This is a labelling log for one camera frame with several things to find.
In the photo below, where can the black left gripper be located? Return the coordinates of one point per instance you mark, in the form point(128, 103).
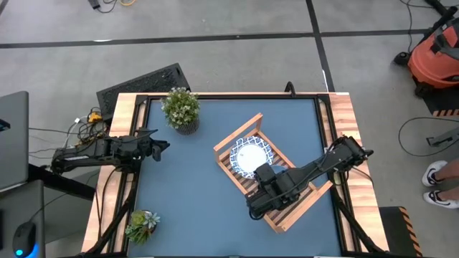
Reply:
point(143, 148)

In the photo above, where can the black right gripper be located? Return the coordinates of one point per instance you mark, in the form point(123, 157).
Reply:
point(267, 200)

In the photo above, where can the blue patterned paper plate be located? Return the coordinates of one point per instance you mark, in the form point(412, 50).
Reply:
point(249, 157)

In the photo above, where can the wooden slatted shelf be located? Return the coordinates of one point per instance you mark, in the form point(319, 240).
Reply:
point(238, 132)

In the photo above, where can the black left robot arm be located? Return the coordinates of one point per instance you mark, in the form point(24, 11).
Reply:
point(89, 154)

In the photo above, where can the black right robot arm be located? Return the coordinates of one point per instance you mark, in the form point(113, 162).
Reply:
point(322, 163)

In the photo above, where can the white flowering potted plant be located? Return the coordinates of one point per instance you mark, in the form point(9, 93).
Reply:
point(181, 107)

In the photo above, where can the blue table mat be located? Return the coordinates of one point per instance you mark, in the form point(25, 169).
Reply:
point(201, 200)

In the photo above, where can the yellow power plug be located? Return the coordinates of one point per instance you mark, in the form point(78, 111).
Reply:
point(95, 117)

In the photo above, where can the green succulent potted plant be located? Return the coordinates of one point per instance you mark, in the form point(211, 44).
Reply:
point(141, 225)

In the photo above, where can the black desk support bar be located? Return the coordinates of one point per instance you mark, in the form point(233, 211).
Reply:
point(61, 182)

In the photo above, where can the black hazard-striped floor mat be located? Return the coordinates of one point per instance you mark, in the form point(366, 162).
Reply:
point(444, 105)
point(398, 233)

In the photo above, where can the grey closed laptop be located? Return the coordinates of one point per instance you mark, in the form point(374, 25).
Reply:
point(14, 143)

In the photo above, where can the dark grey desk surface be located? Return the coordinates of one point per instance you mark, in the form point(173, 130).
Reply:
point(21, 204)

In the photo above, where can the black power adapter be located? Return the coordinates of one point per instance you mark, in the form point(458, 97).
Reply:
point(94, 3)

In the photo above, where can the black computer mouse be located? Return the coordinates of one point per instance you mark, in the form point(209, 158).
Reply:
point(24, 238)

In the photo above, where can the grey metal stand foot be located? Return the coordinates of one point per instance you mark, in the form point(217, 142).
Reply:
point(444, 138)

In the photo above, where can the orange shop vacuum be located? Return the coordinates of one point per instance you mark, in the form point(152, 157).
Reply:
point(434, 61)

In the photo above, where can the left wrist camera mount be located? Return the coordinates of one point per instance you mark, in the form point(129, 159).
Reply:
point(147, 132)

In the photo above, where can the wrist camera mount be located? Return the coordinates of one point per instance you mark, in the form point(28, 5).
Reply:
point(265, 173)
point(147, 132)

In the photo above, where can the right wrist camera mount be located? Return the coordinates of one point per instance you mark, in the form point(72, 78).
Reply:
point(265, 173)

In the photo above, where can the black frame strut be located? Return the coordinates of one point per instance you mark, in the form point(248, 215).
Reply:
point(114, 222)
point(353, 222)

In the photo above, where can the black table frame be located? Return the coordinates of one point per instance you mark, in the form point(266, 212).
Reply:
point(233, 96)

